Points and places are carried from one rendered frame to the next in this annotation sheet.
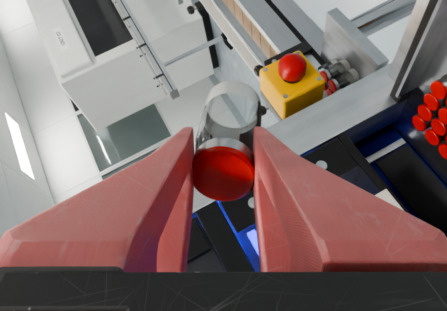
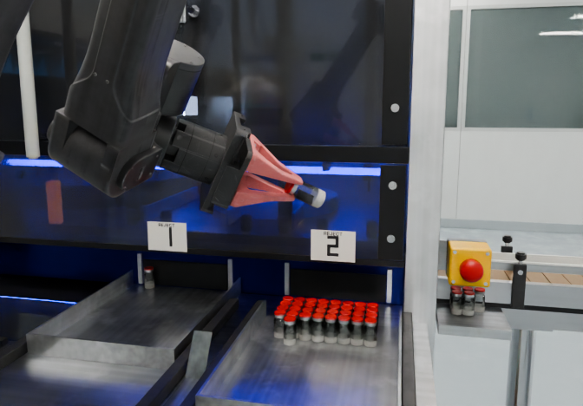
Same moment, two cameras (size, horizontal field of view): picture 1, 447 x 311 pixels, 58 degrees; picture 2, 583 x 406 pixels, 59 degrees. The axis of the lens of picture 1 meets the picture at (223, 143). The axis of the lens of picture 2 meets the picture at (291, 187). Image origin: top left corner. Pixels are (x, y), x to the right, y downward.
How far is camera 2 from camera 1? 0.50 m
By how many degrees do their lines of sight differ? 40
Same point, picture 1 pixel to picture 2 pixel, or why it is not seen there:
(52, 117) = not seen: outside the picture
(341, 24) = (492, 330)
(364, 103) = (415, 294)
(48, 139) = not seen: outside the picture
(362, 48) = (459, 326)
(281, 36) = (546, 295)
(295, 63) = (468, 273)
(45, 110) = not seen: outside the picture
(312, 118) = (426, 257)
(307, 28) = (538, 319)
